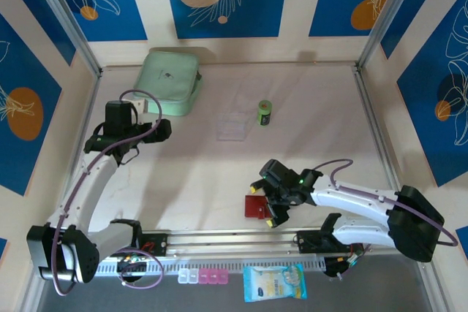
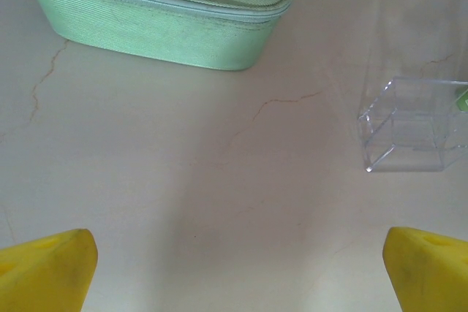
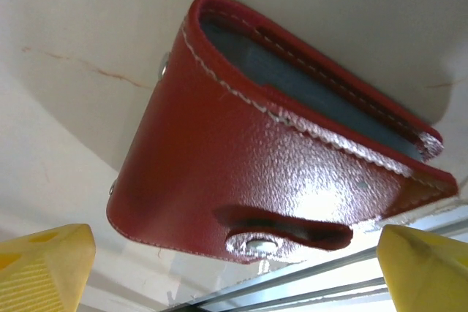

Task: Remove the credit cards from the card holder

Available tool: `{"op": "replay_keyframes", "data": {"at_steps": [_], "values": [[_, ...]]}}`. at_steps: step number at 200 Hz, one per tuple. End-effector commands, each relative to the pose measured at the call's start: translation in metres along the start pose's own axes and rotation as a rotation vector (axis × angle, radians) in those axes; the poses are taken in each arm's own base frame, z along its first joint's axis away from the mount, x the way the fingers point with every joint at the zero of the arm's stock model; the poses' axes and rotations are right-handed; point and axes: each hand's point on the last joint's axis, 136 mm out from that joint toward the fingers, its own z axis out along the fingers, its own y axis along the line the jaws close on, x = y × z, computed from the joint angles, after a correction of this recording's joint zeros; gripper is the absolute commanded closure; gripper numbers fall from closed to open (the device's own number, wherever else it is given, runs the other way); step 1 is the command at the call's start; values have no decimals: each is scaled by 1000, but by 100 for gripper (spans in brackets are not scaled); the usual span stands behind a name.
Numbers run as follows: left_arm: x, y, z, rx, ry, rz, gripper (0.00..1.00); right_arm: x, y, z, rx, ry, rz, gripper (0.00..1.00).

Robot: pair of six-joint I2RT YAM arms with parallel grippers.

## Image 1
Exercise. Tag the red card holder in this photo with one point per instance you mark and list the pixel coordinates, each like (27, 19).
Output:
(254, 207)

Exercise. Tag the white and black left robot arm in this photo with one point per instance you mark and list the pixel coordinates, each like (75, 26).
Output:
(91, 188)

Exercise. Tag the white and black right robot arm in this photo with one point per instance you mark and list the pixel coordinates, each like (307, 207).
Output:
(351, 195)

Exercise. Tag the clear plastic card tray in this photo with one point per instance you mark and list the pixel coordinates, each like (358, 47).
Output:
(232, 127)

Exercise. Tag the mint green zip pouch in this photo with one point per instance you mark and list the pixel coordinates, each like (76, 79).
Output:
(164, 78)

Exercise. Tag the blue wet wipes packet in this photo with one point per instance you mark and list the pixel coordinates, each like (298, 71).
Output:
(274, 283)

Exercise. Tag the green cylindrical can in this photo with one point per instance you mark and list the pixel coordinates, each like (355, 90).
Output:
(264, 112)

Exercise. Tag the white and pink pill organizer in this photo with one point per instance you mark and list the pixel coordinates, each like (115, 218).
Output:
(203, 277)

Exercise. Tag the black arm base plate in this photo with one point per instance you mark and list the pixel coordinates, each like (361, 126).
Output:
(161, 244)
(305, 244)

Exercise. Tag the aluminium mounting rail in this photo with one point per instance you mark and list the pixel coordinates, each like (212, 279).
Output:
(234, 240)

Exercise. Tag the aluminium table edge rail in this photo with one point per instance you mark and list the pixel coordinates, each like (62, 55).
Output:
(367, 107)

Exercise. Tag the aluminium frame post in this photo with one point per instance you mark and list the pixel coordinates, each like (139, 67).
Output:
(67, 16)
(388, 16)

